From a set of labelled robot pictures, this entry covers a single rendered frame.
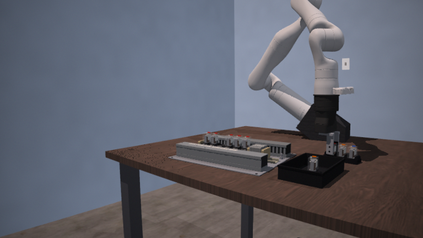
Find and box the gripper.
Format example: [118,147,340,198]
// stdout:
[313,78,354,155]

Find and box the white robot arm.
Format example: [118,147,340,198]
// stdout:
[248,0,344,121]

